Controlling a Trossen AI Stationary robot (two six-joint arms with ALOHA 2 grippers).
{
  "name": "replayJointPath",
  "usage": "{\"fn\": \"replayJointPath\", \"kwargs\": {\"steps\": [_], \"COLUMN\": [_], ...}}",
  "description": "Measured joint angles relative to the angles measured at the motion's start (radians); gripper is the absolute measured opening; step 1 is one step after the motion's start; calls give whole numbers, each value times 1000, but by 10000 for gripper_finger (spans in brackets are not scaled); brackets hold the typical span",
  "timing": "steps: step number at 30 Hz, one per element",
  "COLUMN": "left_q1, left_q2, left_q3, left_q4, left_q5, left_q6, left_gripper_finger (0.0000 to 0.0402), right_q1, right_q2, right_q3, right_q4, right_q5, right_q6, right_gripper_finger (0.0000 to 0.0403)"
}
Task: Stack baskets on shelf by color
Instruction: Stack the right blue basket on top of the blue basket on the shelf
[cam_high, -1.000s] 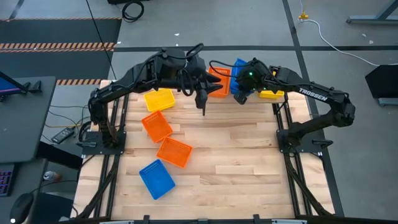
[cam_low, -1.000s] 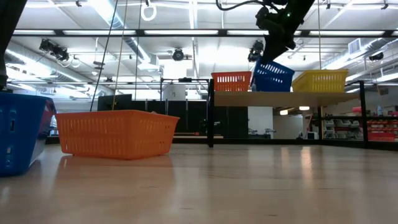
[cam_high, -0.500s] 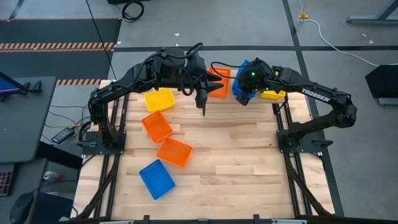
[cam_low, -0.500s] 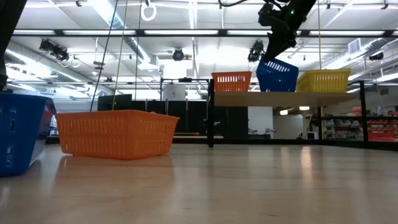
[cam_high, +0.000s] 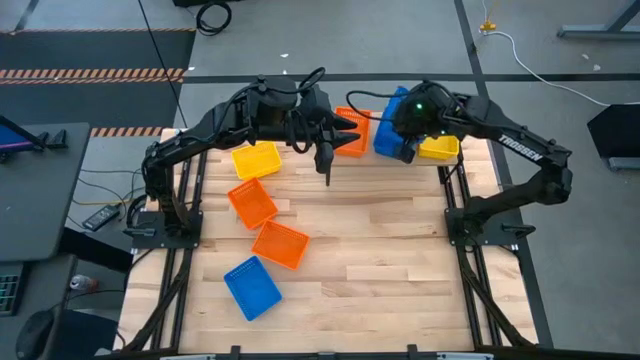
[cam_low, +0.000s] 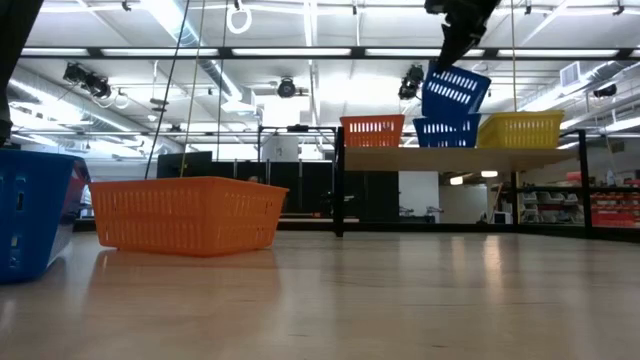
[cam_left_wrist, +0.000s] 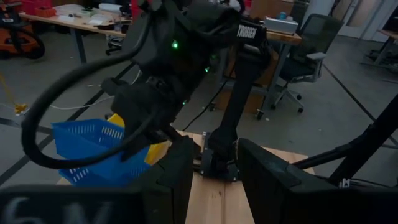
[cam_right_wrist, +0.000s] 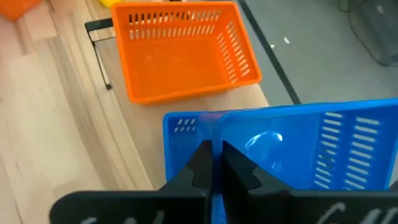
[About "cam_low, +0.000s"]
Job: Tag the black overhead light bar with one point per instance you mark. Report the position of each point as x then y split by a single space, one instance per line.
225 52

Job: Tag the orange plastic basket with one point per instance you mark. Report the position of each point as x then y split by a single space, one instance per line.
372 132
185 215

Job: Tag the white ceiling vent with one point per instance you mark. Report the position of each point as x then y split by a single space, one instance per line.
570 74

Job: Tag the silver ceiling duct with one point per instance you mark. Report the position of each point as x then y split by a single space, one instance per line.
220 80

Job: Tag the white cylindrical tank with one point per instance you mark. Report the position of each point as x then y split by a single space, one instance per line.
280 148

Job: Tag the blue plastic basket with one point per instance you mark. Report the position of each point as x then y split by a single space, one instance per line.
452 92
30 215
445 132

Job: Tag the black partition wall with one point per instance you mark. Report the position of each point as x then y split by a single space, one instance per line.
380 195

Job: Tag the red storage bin rack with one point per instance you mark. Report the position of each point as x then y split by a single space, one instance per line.
615 217

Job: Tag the black background monitor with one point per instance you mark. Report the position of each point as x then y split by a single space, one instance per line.
182 162

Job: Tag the yellow plastic basket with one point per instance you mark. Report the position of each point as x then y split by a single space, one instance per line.
520 114
520 132

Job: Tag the black aluminium table frame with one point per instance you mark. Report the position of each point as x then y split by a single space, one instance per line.
450 227

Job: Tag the black metal rack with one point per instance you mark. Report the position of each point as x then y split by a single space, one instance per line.
297 128

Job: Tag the wooden shelf with black frame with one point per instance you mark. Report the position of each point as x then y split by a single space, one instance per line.
450 160

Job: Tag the black ceiling spotlight pair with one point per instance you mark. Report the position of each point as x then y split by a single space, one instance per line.
95 85

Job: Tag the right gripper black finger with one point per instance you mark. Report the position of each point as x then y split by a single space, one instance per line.
447 45
465 37

